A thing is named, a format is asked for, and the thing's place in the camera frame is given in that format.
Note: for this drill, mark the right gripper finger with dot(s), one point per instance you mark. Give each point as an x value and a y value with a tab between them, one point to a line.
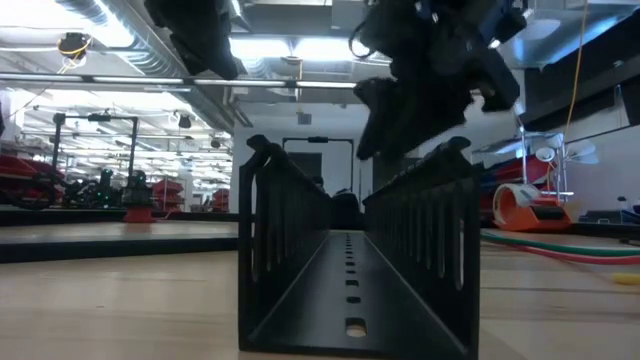
430	120
375	120

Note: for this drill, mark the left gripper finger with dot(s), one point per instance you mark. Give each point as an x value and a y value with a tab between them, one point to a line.
187	52
220	55

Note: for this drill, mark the long ceiling light bar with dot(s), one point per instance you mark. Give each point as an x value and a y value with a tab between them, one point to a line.
140	80

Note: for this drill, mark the black work glove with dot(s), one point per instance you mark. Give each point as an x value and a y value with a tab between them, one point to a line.
346	210

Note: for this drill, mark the red storage bins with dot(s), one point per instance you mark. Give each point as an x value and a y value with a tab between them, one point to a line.
25	172
221	200
515	172
167	195

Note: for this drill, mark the orange tape dispenser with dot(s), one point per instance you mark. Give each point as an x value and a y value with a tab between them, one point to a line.
525	215

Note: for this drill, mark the dark grey side table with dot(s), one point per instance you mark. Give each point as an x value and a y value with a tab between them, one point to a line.
575	95

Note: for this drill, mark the white fan on stand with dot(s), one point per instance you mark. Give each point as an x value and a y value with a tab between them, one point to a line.
582	150

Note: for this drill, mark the black roll on red base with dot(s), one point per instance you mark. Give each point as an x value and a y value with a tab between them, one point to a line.
139	216

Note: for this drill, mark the silver ventilation duct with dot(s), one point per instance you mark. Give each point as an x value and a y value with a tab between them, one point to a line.
150	55

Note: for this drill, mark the black background station frame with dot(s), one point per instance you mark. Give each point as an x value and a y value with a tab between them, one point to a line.
134	150
320	139

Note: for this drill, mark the black aluminium table frame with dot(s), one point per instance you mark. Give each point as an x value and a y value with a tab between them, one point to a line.
50	215

